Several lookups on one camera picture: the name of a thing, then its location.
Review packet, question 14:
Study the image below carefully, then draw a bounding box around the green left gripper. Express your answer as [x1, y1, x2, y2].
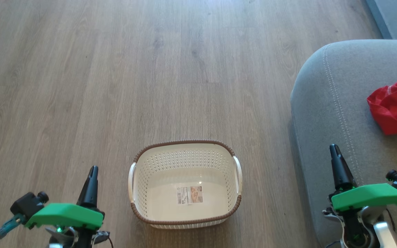
[25, 166, 104, 230]

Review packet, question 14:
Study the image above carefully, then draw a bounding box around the plain red garment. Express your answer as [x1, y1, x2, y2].
[367, 93, 397, 135]

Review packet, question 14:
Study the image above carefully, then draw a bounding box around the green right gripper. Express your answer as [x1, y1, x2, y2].
[329, 144, 397, 211]

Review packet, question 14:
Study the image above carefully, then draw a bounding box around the white plastic laundry basket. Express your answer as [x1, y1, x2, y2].
[128, 139, 243, 229]

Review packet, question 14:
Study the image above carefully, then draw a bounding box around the left cable with teal plug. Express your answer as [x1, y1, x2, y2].
[0, 213, 26, 248]

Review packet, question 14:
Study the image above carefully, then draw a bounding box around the grey fabric sofa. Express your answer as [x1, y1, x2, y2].
[290, 40, 397, 248]

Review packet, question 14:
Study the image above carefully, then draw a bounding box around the paper label sticker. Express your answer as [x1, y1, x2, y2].
[176, 186, 204, 205]

